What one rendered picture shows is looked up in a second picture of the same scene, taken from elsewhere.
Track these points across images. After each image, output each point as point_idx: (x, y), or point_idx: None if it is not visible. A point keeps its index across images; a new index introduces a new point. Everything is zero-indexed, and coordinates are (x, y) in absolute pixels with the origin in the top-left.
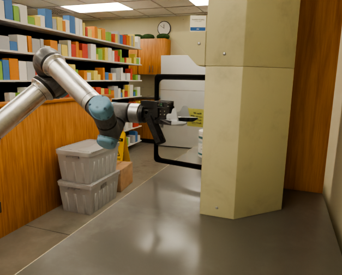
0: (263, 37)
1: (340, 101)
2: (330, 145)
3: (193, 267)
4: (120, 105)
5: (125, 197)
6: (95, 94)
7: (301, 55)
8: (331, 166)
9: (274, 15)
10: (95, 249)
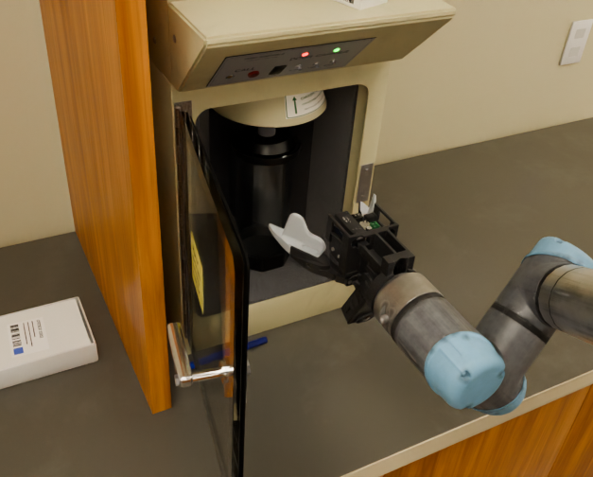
0: None
1: (23, 51)
2: None
3: (460, 247)
4: (459, 313)
5: (433, 432)
6: (577, 265)
7: None
8: (43, 186)
9: None
10: None
